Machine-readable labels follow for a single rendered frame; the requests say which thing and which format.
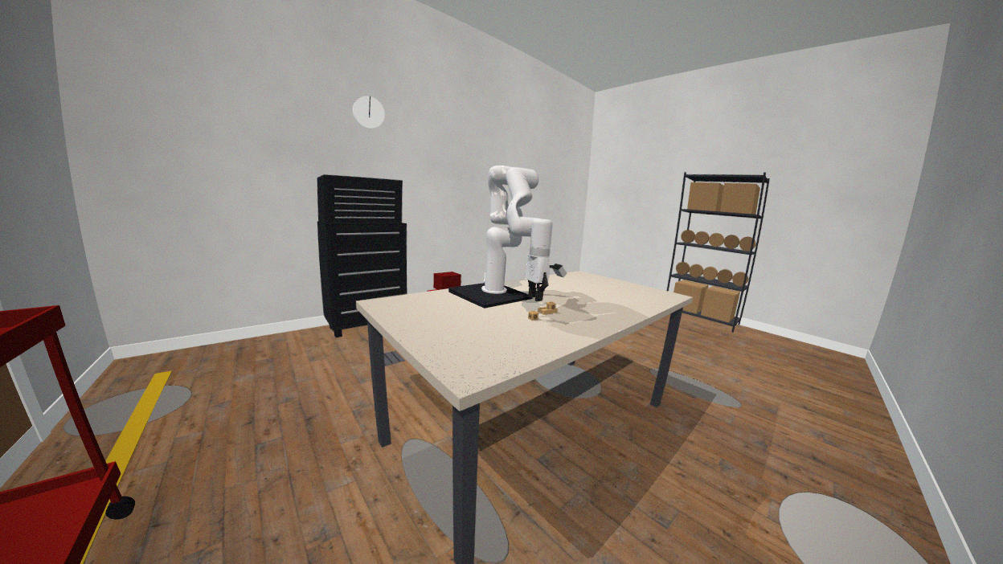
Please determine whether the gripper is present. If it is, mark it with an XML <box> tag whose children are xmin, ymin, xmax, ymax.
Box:
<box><xmin>526</xmin><ymin>254</ymin><xmax>550</xmax><ymax>301</ymax></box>

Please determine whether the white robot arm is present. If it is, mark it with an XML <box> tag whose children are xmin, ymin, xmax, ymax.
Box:
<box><xmin>481</xmin><ymin>166</ymin><xmax>552</xmax><ymax>294</ymax></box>

